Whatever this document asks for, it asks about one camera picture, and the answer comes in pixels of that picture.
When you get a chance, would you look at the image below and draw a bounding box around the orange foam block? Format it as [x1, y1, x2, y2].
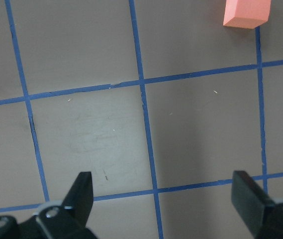
[223, 0, 271, 29]

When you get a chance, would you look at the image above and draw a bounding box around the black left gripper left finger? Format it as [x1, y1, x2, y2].
[0, 172, 97, 239]

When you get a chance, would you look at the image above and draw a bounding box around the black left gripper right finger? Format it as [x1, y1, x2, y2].
[231, 170, 283, 239]

